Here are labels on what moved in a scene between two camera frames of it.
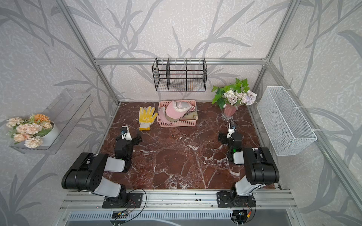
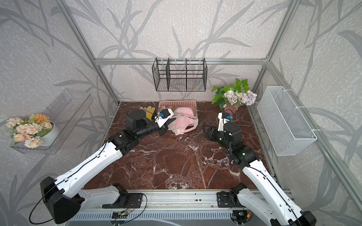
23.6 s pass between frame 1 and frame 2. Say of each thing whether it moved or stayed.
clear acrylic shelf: stayed
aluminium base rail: stayed
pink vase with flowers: stayed
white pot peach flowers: stayed
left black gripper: moved
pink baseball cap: moved
